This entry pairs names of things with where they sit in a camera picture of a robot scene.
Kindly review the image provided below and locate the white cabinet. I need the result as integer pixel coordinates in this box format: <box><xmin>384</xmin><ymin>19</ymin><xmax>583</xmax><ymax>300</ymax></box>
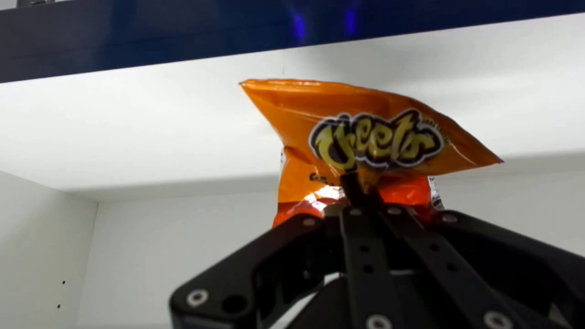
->
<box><xmin>0</xmin><ymin>12</ymin><xmax>585</xmax><ymax>329</ymax></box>

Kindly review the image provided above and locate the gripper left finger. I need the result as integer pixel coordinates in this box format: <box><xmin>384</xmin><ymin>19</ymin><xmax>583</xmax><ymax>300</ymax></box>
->
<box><xmin>169</xmin><ymin>171</ymin><xmax>405</xmax><ymax>329</ymax></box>

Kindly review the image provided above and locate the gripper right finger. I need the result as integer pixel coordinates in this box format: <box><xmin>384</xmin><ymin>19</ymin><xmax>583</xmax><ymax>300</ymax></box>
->
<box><xmin>365</xmin><ymin>190</ymin><xmax>585</xmax><ymax>329</ymax></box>

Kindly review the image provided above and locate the orange snack bag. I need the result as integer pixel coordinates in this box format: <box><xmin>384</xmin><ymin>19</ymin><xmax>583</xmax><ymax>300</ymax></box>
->
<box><xmin>239</xmin><ymin>79</ymin><xmax>504</xmax><ymax>228</ymax></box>

